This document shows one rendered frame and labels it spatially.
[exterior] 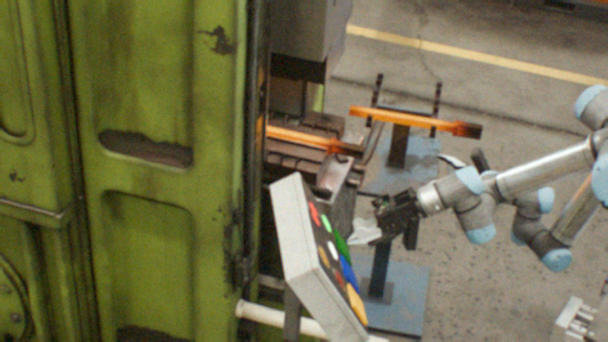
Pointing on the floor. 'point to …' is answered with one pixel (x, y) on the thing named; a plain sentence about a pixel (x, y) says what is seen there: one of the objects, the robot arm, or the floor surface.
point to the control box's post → (292, 323)
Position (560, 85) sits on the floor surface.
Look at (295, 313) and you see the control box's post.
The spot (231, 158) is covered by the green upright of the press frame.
